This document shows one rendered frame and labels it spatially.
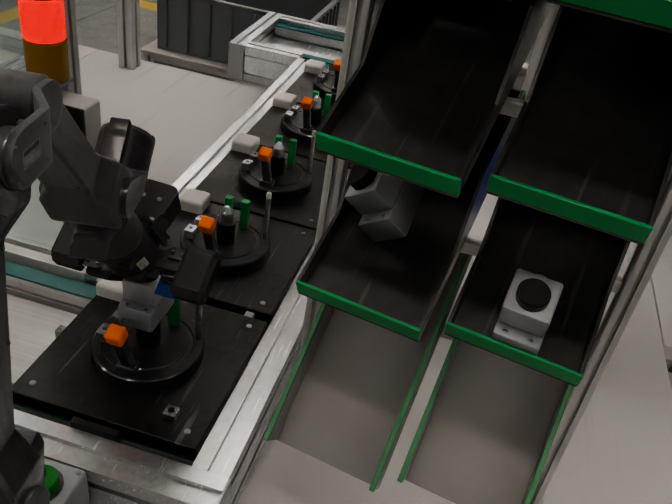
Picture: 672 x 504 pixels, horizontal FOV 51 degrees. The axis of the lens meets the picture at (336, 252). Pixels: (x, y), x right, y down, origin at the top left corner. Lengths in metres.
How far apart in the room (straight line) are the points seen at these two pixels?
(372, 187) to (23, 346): 0.58
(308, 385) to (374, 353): 0.08
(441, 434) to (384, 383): 0.08
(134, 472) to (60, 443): 0.10
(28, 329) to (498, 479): 0.67
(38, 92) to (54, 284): 0.65
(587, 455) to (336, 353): 0.45
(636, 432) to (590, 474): 0.13
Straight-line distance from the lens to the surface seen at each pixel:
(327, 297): 0.68
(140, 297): 0.87
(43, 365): 0.95
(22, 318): 1.11
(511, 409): 0.82
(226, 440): 0.88
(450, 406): 0.82
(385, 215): 0.69
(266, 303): 1.03
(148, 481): 0.83
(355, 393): 0.81
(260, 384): 0.93
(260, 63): 2.00
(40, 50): 0.93
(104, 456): 0.87
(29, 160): 0.44
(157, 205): 0.80
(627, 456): 1.15
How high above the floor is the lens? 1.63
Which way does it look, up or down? 35 degrees down
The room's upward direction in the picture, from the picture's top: 9 degrees clockwise
